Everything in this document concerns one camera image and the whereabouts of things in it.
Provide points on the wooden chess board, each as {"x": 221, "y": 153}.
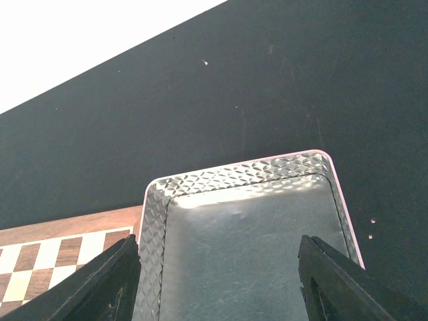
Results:
{"x": 35, "y": 258}

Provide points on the pink tin with light pieces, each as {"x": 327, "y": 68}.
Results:
{"x": 222, "y": 243}

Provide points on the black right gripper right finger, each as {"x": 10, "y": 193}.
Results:
{"x": 336, "y": 288}

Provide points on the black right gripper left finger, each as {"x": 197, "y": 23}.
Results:
{"x": 103, "y": 289}

